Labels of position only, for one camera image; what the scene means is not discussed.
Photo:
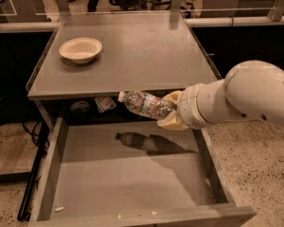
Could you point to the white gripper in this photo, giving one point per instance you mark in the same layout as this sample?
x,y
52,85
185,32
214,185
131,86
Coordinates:
x,y
189,108

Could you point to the clear plastic water bottle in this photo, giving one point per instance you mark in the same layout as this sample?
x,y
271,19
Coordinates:
x,y
145,104

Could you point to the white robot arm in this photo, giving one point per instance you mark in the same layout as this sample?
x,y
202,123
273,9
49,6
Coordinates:
x,y
250,90

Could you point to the open grey top drawer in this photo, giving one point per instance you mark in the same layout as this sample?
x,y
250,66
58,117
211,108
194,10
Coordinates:
x,y
133,175

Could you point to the grey metal cabinet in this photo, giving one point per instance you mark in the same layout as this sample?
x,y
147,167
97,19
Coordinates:
x,y
150,51

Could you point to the white tag label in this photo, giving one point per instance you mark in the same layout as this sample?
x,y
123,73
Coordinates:
x,y
104,104

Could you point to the white paper bowl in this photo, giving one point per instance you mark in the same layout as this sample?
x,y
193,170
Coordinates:
x,y
80,50

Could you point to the small white scrap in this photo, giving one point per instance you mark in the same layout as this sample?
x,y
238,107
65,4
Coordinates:
x,y
59,209

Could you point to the black floor rail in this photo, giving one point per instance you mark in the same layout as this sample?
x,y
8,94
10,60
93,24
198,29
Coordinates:
x,y
23,213

